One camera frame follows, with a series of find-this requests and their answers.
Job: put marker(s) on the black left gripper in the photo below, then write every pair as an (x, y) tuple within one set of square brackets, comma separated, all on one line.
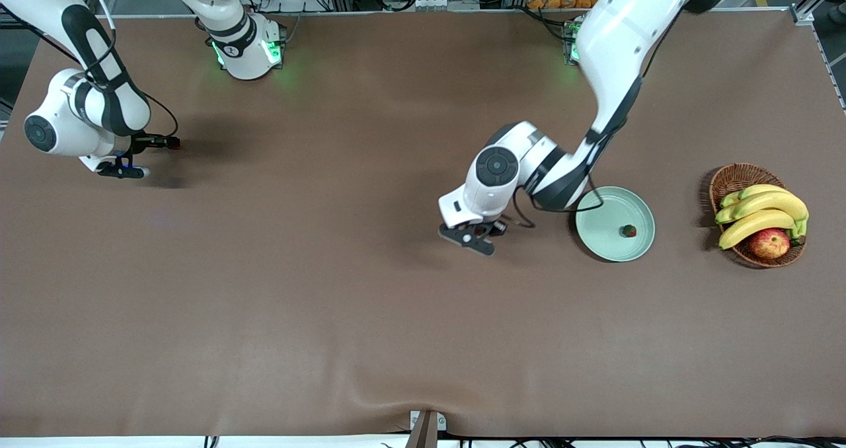
[(497, 226)]

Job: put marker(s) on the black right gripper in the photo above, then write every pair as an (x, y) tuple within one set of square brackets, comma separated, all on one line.
[(147, 143)]

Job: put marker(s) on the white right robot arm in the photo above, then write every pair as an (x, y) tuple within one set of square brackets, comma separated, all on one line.
[(73, 141)]

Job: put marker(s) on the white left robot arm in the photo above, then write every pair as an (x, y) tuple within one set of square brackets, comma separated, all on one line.
[(621, 32)]

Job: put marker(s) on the light green round plate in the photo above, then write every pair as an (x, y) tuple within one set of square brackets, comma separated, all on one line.
[(608, 243)]

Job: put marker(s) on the brown table mat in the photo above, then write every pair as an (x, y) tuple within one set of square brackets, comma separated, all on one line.
[(330, 302)]

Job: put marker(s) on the white terminal block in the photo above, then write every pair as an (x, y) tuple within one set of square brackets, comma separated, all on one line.
[(433, 2)]

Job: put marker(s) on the brown wicker basket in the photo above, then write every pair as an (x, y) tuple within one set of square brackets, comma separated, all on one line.
[(733, 177)]

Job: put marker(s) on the yellow banana beside apple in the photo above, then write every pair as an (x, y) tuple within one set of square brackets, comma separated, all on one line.
[(753, 226)]

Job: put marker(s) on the small yellow banana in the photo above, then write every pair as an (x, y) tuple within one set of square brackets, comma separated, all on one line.
[(760, 189)]

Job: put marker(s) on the red apple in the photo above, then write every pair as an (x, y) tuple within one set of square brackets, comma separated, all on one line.
[(770, 244)]

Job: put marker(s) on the large yellow banana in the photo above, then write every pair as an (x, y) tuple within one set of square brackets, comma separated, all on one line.
[(773, 203)]

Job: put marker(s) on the metal table edge bracket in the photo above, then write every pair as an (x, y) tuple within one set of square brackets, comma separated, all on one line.
[(426, 431)]

